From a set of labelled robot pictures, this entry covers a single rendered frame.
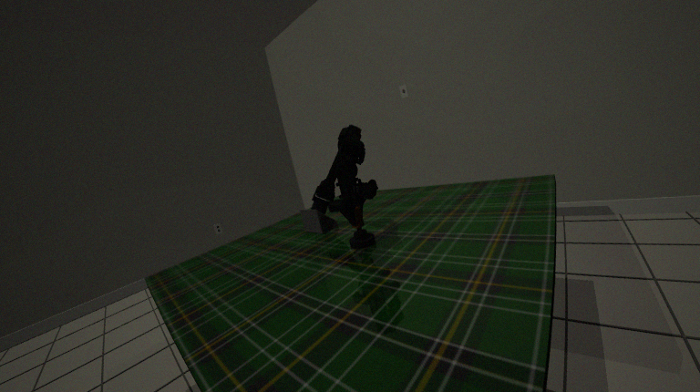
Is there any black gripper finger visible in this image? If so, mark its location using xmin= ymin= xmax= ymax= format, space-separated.
xmin=340 ymin=205 xmax=356 ymax=226
xmin=353 ymin=198 xmax=367 ymax=216

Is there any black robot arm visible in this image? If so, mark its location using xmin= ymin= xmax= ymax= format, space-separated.
xmin=311 ymin=125 xmax=378 ymax=214

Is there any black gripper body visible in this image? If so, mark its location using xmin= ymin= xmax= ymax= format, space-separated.
xmin=328 ymin=178 xmax=364 ymax=212

